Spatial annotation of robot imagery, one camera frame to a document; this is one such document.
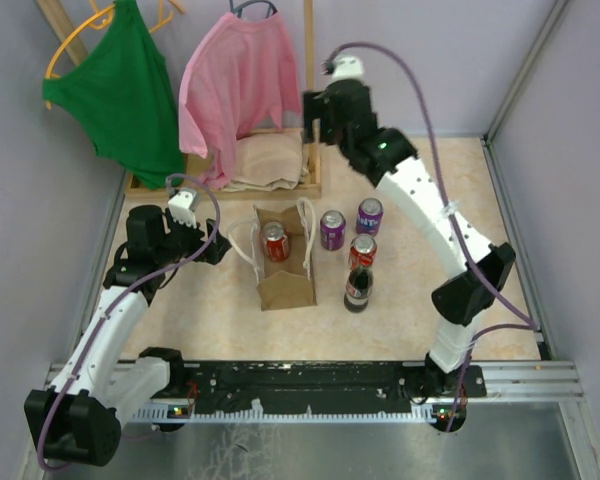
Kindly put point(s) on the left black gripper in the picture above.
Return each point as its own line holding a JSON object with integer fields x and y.
{"x": 217, "y": 251}

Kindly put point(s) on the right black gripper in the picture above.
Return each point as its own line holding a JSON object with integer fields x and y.
{"x": 313, "y": 102}

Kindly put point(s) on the red cola can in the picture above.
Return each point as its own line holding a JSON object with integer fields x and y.
{"x": 362, "y": 252}
{"x": 276, "y": 243}

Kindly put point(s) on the brown burlap canvas bag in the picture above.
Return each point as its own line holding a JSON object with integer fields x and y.
{"x": 280, "y": 285}

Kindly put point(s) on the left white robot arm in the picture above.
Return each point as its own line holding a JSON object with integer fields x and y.
{"x": 80, "y": 417}

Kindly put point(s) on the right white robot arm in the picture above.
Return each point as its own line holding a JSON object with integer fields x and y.
{"x": 477, "y": 269}

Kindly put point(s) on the cream folded cloth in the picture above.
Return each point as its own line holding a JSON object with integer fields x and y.
{"x": 267, "y": 162}

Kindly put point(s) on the pink t-shirt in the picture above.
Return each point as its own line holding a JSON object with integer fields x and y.
{"x": 241, "y": 74}

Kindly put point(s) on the grey clothes hanger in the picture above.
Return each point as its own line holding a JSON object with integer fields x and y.
{"x": 252, "y": 10}

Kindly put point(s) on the purple soda can left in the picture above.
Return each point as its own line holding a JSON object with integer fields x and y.
{"x": 332, "y": 229}

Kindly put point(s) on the purple soda can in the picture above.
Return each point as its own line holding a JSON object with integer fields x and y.
{"x": 332, "y": 229}
{"x": 369, "y": 216}

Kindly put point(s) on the purple soda can right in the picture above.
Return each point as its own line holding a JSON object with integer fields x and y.
{"x": 369, "y": 216}

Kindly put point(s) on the red cola can front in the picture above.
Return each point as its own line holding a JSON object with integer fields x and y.
{"x": 362, "y": 252}

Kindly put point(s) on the dark cola bottle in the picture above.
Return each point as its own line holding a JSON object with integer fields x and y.
{"x": 358, "y": 289}

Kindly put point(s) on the green tank top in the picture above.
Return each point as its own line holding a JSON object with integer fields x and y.
{"x": 122, "y": 97}

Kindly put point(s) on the yellow clothes hanger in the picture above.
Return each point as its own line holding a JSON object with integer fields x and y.
{"x": 90, "y": 35}

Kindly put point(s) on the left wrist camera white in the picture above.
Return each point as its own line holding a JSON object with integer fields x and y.
{"x": 182, "y": 207}

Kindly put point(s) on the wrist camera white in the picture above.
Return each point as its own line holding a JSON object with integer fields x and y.
{"x": 343, "y": 67}
{"x": 182, "y": 207}

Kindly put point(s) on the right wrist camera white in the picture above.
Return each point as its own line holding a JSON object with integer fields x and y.
{"x": 343, "y": 67}

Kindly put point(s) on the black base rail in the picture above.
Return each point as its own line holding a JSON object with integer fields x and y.
{"x": 332, "y": 387}

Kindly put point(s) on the wooden clothes rack frame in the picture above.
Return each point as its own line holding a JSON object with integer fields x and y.
{"x": 310, "y": 50}

